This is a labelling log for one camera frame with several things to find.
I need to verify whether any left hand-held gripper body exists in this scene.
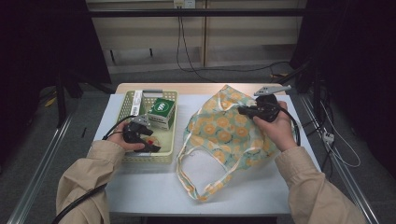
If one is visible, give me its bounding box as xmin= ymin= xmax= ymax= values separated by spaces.
xmin=122 ymin=114 xmax=154 ymax=154

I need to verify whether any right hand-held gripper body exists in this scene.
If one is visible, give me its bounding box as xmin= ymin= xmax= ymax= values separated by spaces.
xmin=248 ymin=85 xmax=292 ymax=123

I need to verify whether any pale yellow plastic basket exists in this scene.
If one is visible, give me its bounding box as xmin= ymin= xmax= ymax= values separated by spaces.
xmin=116 ymin=89 xmax=179 ymax=165

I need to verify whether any square green white box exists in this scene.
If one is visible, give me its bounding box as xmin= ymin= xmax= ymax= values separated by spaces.
xmin=146 ymin=97 xmax=177 ymax=131

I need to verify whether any tall green white box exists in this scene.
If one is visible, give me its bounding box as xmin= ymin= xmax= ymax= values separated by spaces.
xmin=129 ymin=90 xmax=148 ymax=118

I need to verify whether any orange print cloth bag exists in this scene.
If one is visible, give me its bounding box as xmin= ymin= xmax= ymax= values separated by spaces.
xmin=175 ymin=84 xmax=297 ymax=203

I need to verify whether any person's left hand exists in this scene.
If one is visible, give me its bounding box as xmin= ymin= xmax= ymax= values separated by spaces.
xmin=106 ymin=120 xmax=146 ymax=153

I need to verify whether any person's right hand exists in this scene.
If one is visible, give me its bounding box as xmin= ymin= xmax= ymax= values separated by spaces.
xmin=252 ymin=100 xmax=299 ymax=153

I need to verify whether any white table mat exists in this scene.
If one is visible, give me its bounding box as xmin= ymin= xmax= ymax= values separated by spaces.
xmin=92 ymin=93 xmax=322 ymax=217

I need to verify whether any white power strip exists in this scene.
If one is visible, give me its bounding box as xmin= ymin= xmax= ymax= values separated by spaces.
xmin=322 ymin=131 xmax=335 ymax=145

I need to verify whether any black metal stand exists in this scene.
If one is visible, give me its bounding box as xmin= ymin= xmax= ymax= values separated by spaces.
xmin=55 ymin=69 xmax=83 ymax=129

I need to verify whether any black horizontal metal bar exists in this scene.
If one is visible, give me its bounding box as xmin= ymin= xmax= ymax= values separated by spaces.
xmin=88 ymin=8 xmax=308 ymax=19

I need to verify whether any left hand-held gripper black cable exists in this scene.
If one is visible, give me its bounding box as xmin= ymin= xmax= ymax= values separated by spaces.
xmin=50 ymin=114 xmax=138 ymax=224

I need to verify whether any hand-held gripper black cable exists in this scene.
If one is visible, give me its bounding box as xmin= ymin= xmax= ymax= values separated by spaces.
xmin=50 ymin=114 xmax=138 ymax=224
xmin=277 ymin=106 xmax=303 ymax=147

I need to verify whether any right hand-held gripper black cable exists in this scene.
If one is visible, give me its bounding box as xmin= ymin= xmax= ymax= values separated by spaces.
xmin=277 ymin=106 xmax=303 ymax=147

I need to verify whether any black hanging wall cable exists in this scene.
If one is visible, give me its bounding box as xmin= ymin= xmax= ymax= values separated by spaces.
xmin=176 ymin=15 xmax=291 ymax=84

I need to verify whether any white floor cable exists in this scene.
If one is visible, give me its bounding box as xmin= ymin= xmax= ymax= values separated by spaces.
xmin=319 ymin=102 xmax=362 ymax=169

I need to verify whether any aluminium floor rail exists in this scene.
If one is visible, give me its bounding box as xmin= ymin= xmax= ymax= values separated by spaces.
xmin=6 ymin=114 xmax=75 ymax=224
xmin=298 ymin=93 xmax=381 ymax=224

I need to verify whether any white wall socket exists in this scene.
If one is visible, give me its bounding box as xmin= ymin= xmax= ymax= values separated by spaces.
xmin=173 ymin=0 xmax=197 ymax=9

